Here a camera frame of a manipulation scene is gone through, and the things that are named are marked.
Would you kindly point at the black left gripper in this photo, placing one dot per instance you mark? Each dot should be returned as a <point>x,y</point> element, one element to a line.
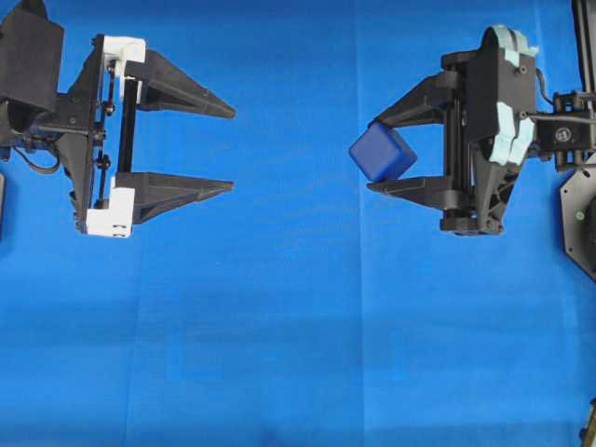
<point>116,69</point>

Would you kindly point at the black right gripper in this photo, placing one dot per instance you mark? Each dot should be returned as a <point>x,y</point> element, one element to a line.
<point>474,193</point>

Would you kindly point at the blue cube block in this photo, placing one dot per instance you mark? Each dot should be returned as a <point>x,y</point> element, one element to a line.
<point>381,153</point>

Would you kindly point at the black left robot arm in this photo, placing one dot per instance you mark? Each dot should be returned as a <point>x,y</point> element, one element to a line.
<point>119,153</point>

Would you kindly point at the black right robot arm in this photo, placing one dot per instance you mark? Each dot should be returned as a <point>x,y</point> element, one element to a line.
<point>565,135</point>

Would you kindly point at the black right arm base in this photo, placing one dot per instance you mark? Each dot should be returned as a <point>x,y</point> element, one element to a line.
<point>577,196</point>

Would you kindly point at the black box at left edge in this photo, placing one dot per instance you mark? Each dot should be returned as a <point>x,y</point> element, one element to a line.
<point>3,190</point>

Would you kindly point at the blue table cloth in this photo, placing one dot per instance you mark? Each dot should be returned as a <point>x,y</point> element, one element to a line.
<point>300,309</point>

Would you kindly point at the yellow-black object bottom right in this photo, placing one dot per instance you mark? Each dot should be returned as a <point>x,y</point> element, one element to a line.
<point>587,433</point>

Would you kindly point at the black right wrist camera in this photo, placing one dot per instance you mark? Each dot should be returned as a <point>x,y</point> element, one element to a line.
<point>501,95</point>

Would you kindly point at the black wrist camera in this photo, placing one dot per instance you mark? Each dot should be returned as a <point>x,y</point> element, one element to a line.
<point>31,48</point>
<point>501,95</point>

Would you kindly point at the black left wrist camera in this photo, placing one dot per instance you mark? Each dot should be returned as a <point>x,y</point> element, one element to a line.
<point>31,48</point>

